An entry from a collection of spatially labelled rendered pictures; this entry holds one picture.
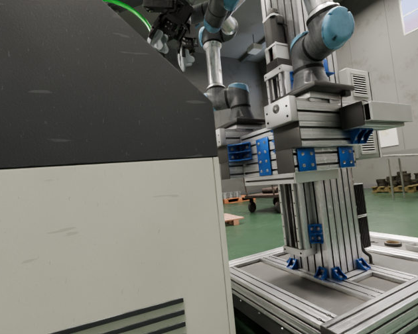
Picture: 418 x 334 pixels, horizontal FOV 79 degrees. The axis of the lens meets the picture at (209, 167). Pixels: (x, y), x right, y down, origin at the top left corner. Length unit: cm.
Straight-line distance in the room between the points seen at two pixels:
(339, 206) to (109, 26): 120
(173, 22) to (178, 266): 76
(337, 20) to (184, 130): 64
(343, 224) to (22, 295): 125
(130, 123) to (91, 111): 9
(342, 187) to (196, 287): 92
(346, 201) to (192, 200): 92
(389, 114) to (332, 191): 42
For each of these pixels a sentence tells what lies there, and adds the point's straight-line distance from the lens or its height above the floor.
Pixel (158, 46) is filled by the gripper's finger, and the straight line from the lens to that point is 97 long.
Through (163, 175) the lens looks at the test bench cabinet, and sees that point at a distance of 67.
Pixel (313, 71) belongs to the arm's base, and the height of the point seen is 110.
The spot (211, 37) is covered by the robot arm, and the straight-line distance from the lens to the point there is 169.
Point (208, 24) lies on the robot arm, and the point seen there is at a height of 131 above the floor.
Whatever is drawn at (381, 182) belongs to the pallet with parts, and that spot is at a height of 26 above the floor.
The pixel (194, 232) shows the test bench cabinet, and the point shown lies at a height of 59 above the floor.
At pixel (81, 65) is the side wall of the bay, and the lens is 73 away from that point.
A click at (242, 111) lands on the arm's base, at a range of 145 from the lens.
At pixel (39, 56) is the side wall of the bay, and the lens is 74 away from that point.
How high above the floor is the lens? 72
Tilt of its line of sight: 3 degrees up
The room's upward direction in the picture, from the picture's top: 6 degrees counter-clockwise
